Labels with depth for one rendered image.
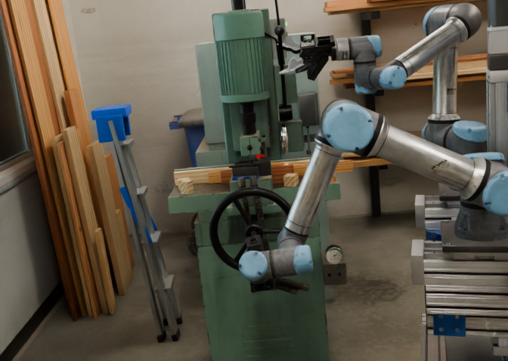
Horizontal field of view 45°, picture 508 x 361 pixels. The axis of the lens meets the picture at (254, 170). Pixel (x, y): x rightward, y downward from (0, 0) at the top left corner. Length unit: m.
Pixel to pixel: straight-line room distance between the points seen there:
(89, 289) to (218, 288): 1.34
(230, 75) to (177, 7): 2.40
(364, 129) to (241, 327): 1.06
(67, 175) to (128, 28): 1.59
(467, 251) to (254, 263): 0.58
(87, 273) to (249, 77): 1.69
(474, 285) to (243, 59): 1.04
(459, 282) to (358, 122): 0.59
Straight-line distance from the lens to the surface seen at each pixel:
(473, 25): 2.20
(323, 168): 1.66
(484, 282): 1.83
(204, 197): 2.13
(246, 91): 2.13
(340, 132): 1.49
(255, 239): 1.82
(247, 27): 2.12
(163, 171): 4.63
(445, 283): 1.82
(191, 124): 3.89
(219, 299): 2.25
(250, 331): 2.30
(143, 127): 4.59
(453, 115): 2.33
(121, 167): 2.89
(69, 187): 3.30
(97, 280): 3.48
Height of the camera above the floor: 1.42
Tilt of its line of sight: 13 degrees down
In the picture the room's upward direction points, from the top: 6 degrees counter-clockwise
